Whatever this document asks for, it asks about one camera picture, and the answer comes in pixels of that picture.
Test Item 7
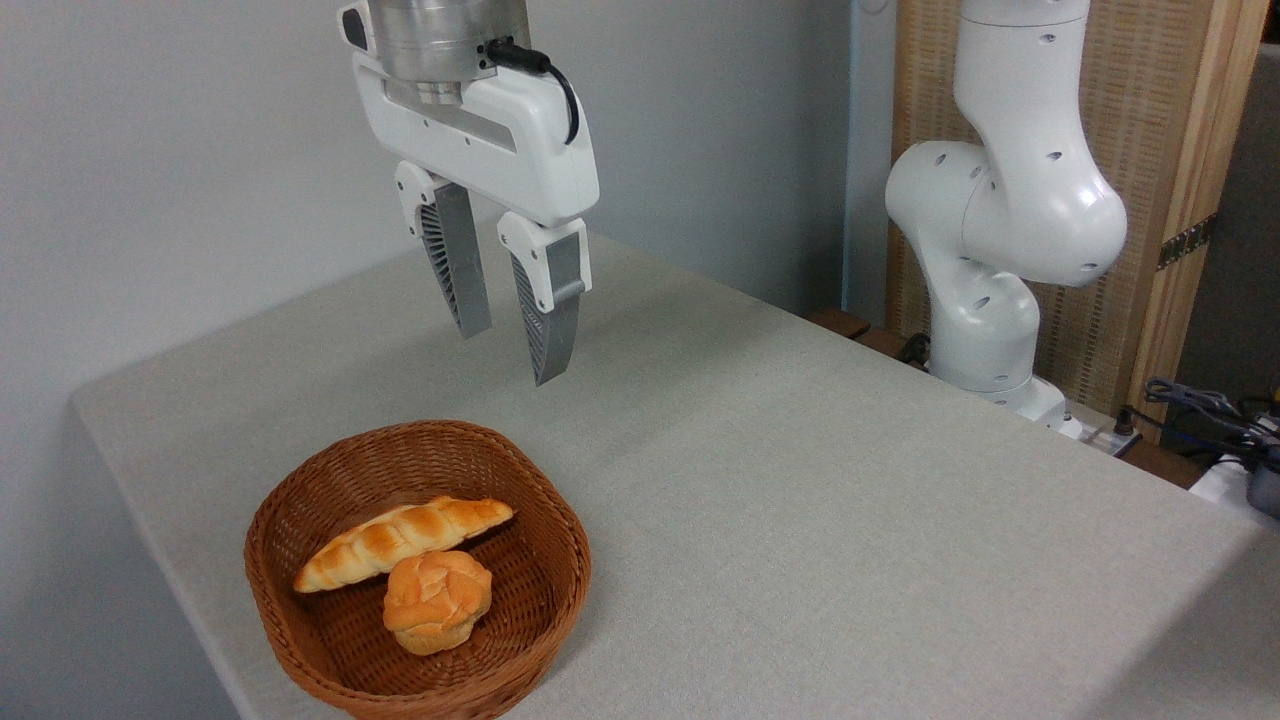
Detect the grey round container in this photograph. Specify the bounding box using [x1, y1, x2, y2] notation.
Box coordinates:
[1247, 460, 1280, 519]

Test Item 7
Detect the metal hinge on screen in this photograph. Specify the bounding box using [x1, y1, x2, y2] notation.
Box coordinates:
[1157, 212, 1219, 271]

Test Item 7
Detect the brown wicker basket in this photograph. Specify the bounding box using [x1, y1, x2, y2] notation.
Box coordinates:
[243, 420, 593, 720]

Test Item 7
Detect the bundle of dark cables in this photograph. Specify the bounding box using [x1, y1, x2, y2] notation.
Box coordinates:
[1143, 377, 1280, 466]

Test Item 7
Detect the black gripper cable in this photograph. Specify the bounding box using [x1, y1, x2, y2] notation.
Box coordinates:
[485, 38, 582, 147]

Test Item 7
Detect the round bread roll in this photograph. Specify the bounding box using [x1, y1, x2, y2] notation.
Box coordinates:
[382, 550, 494, 657]

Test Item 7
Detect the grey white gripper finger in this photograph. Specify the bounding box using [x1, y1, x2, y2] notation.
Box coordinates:
[393, 160, 494, 341]
[497, 210, 593, 388]

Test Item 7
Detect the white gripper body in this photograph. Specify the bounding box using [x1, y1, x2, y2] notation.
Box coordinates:
[338, 0, 602, 229]

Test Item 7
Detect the white box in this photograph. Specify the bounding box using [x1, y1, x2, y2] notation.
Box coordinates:
[1188, 455, 1280, 531]

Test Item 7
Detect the long braided bread loaf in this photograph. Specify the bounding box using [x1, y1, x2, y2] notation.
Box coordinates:
[292, 496, 516, 594]

